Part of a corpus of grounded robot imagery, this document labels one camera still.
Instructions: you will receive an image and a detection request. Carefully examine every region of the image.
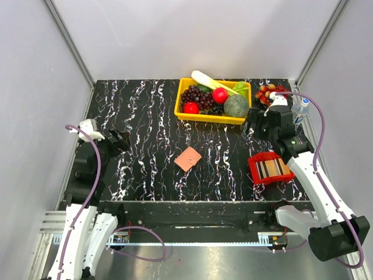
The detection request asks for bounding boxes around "gold striped credit card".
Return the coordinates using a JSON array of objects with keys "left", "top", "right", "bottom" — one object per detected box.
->
[{"left": 256, "top": 158, "right": 291, "bottom": 179}]

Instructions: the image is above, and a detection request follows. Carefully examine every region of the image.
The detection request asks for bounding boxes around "pink leather card holder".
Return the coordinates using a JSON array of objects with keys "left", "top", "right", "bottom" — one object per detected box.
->
[{"left": 174, "top": 147, "right": 202, "bottom": 172}]

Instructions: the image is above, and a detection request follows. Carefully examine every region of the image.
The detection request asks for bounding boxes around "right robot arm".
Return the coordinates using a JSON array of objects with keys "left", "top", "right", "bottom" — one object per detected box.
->
[{"left": 245, "top": 92, "right": 370, "bottom": 269}]

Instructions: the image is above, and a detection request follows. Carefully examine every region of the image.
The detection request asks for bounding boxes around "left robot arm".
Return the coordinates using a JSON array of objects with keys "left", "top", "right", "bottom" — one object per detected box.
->
[{"left": 47, "top": 119, "right": 131, "bottom": 279}]

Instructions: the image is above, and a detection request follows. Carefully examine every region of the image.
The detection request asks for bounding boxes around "red lychee bunch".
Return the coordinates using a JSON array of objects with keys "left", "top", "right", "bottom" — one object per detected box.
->
[{"left": 255, "top": 84, "right": 287, "bottom": 106}]

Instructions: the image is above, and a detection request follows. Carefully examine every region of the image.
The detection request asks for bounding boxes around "green cantaloupe melon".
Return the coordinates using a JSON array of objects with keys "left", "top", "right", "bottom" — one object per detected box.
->
[{"left": 224, "top": 94, "right": 249, "bottom": 118}]

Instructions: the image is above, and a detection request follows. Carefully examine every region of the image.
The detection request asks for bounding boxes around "clear water bottle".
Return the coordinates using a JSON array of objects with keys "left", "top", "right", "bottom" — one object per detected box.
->
[{"left": 292, "top": 97, "right": 309, "bottom": 125}]

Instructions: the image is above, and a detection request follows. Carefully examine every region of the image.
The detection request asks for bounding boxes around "green lettuce leaf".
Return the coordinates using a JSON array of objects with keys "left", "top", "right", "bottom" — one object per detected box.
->
[{"left": 233, "top": 81, "right": 249, "bottom": 97}]

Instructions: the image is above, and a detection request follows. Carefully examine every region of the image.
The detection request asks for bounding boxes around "dark blueberry bunch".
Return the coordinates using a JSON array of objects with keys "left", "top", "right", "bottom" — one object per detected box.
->
[{"left": 199, "top": 104, "right": 224, "bottom": 116}]

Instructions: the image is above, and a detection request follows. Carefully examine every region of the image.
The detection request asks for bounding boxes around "red apple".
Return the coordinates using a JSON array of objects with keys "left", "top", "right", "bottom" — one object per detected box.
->
[{"left": 212, "top": 87, "right": 229, "bottom": 104}]

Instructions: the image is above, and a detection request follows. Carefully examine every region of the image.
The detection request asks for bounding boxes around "purple grape bunch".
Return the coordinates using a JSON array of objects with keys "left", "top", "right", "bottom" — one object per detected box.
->
[{"left": 179, "top": 85, "right": 216, "bottom": 113}]

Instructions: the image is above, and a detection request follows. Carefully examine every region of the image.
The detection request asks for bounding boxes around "red tomato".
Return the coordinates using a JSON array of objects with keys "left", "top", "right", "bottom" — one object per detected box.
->
[{"left": 183, "top": 101, "right": 200, "bottom": 114}]

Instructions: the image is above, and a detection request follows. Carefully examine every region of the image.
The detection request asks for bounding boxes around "white leek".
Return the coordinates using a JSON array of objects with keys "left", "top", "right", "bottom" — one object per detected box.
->
[{"left": 191, "top": 70, "right": 238, "bottom": 96}]

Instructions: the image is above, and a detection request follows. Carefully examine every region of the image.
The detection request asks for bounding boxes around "yellow plastic tray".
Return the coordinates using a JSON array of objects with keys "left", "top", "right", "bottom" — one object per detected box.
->
[{"left": 174, "top": 78, "right": 252, "bottom": 125}]

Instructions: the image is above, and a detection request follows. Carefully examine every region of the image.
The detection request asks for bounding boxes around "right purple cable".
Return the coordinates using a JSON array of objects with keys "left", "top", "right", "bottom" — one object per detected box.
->
[{"left": 246, "top": 91, "right": 365, "bottom": 269}]

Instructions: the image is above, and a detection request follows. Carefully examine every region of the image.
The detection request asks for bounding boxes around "purple cable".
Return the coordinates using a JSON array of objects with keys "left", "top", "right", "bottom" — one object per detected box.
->
[
  {"left": 246, "top": 91, "right": 365, "bottom": 269},
  {"left": 57, "top": 124, "right": 167, "bottom": 280}
]

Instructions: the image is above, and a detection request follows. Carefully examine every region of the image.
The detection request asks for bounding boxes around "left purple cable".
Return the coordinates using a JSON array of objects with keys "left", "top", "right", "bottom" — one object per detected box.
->
[{"left": 57, "top": 124, "right": 167, "bottom": 280}]

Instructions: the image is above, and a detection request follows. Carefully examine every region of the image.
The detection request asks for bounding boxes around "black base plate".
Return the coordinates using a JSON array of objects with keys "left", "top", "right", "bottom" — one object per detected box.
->
[{"left": 93, "top": 200, "right": 301, "bottom": 234}]

